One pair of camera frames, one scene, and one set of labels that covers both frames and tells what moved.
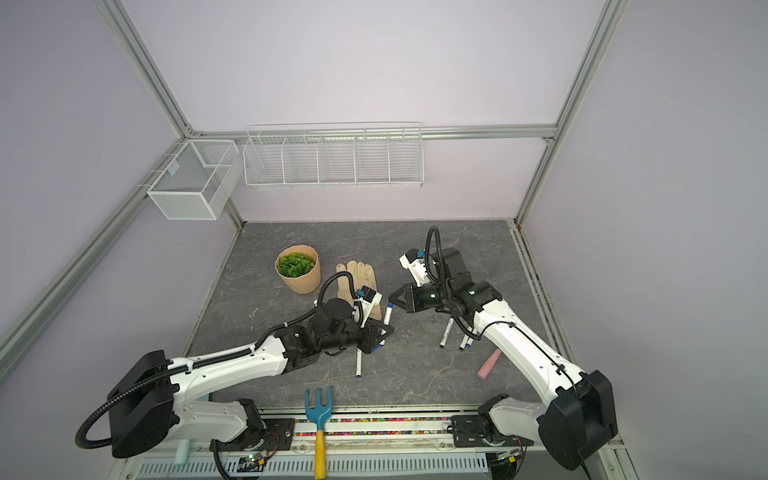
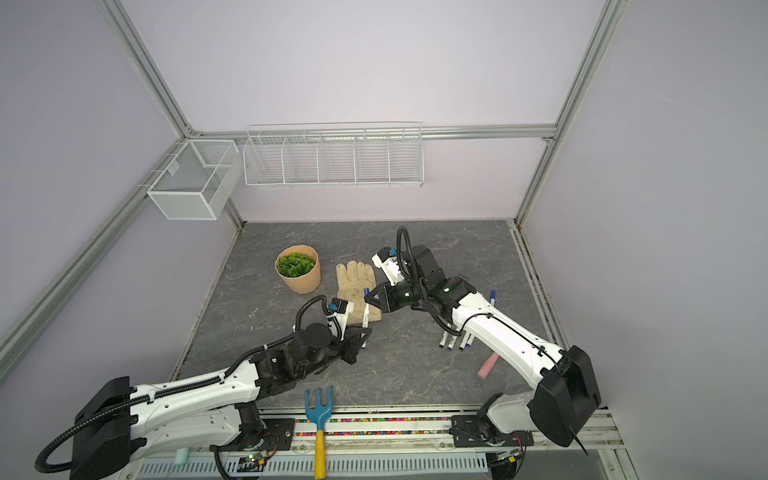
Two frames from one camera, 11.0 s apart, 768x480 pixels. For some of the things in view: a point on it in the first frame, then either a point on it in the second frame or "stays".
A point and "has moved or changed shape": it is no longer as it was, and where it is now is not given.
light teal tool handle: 182,452 stays
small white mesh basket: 200,181 stays
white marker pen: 358,363 has moved or changed shape
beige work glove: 353,275 stays
